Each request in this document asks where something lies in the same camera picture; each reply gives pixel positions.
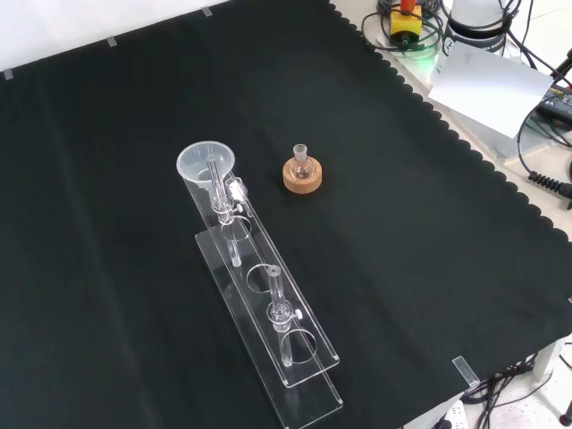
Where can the black power adapter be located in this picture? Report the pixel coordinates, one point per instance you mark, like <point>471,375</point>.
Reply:
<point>558,103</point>

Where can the small round-bottom glass flask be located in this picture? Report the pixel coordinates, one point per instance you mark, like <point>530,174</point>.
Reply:
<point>300,167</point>

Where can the pale board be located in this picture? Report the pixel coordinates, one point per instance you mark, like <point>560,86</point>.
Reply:
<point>491,89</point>

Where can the black cloth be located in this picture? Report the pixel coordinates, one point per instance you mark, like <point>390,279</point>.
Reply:
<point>402,223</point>

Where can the white power strip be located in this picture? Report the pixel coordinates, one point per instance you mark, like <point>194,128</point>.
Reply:
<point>456,413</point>

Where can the translucent plastic funnel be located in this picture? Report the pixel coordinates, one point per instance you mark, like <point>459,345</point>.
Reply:
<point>201,158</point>

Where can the yellow stop button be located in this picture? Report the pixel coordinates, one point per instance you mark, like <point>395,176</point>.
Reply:
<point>406,22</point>

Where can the black tripod leg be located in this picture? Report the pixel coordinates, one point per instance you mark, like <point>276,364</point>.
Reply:
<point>564,64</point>

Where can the clear acrylic funnel stand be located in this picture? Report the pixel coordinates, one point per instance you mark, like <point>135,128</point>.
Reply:
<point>259,252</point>

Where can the grey tape piece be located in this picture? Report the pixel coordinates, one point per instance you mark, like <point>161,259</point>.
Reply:
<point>112,42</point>
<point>206,11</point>
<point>9,74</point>

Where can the white table leg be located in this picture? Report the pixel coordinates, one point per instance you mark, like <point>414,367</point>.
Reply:
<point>547,357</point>

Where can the clear tape strip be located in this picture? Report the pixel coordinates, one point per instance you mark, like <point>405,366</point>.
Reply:
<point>465,371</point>

